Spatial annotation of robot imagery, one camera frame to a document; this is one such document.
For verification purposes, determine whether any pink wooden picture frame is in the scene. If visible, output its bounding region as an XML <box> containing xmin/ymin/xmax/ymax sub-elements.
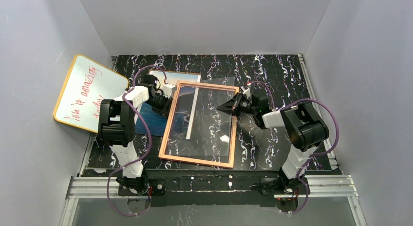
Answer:
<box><xmin>158</xmin><ymin>81</ymin><xmax>239</xmax><ymax>169</ymax></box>

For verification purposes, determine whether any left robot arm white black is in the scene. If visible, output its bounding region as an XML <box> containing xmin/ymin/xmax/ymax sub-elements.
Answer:
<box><xmin>97</xmin><ymin>74</ymin><xmax>176</xmax><ymax>179</ymax></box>

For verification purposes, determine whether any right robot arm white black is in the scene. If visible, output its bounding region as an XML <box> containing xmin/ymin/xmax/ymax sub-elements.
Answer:
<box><xmin>217</xmin><ymin>93</ymin><xmax>329</xmax><ymax>185</ymax></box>

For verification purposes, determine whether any yellow-framed whiteboard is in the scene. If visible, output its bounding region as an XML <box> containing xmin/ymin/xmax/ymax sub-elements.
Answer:
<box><xmin>53</xmin><ymin>55</ymin><xmax>129</xmax><ymax>133</ymax></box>

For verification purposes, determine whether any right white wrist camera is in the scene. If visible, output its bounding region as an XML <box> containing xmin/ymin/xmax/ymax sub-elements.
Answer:
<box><xmin>241</xmin><ymin>84</ymin><xmax>251</xmax><ymax>100</ymax></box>

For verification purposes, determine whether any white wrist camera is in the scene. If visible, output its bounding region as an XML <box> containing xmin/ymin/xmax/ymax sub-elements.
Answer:
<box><xmin>161</xmin><ymin>84</ymin><xmax>177</xmax><ymax>98</ymax></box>
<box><xmin>241</xmin><ymin>84</ymin><xmax>251</xmax><ymax>100</ymax></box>

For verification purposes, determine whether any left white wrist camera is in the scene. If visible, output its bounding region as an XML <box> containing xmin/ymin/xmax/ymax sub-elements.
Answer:
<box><xmin>161</xmin><ymin>84</ymin><xmax>177</xmax><ymax>98</ymax></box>

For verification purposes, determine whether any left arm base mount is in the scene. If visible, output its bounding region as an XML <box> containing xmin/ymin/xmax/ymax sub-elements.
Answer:
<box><xmin>116</xmin><ymin>177</ymin><xmax>166</xmax><ymax>196</ymax></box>

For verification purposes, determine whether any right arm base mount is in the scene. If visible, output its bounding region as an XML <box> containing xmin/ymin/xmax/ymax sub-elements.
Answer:
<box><xmin>249</xmin><ymin>176</ymin><xmax>310</xmax><ymax>208</ymax></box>

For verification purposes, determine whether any aluminium rail front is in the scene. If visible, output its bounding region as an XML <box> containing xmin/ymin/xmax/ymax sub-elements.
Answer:
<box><xmin>61</xmin><ymin>173</ymin><xmax>366</xmax><ymax>226</ymax></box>

